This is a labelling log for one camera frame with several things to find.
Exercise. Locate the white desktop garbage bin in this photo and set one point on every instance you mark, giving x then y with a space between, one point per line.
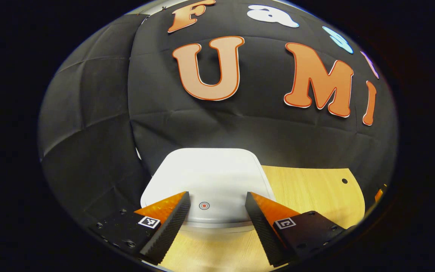
210 173

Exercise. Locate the wooden desktop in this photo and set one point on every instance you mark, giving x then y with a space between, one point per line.
315 196

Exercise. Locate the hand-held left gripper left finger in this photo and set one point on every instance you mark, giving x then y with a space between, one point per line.
170 230

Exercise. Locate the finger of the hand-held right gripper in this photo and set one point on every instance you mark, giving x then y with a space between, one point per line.
380 193

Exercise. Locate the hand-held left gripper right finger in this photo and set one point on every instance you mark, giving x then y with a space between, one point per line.
261 230

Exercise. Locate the black backdrop cloth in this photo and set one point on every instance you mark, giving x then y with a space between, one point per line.
96 113

